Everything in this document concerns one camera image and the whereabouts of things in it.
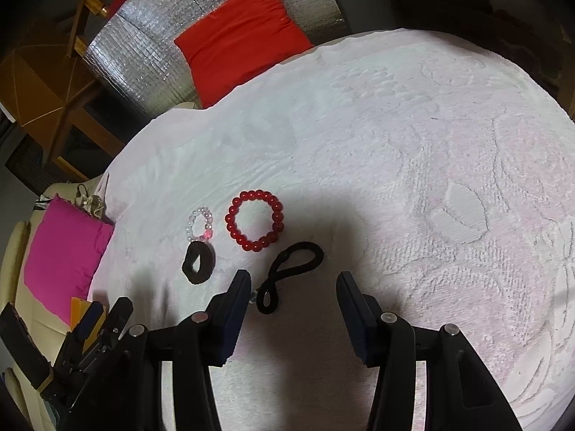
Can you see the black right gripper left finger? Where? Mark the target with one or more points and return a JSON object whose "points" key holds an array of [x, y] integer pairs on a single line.
{"points": [[124, 392]]}

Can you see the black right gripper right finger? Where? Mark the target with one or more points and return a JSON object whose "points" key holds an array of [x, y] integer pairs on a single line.
{"points": [[461, 394]]}

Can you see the orange cardboard jewelry box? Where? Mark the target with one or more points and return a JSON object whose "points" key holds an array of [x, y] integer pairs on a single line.
{"points": [[78, 308]]}

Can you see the magenta cushion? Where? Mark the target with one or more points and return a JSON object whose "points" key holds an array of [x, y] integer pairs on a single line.
{"points": [[64, 255]]}

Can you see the beige patterned fabric pouch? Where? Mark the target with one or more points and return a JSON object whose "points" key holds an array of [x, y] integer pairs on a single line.
{"points": [[94, 206]]}

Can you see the pale pink textured bedspread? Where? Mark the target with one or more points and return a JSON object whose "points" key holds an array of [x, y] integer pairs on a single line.
{"points": [[439, 174]]}

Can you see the silver foil insulation sheet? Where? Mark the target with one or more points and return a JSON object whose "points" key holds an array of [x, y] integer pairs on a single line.
{"points": [[134, 53]]}

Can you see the wooden side table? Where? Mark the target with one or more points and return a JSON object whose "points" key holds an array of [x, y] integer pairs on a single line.
{"points": [[47, 91]]}

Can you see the red cushion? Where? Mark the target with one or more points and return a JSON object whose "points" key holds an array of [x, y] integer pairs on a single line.
{"points": [[236, 42]]}

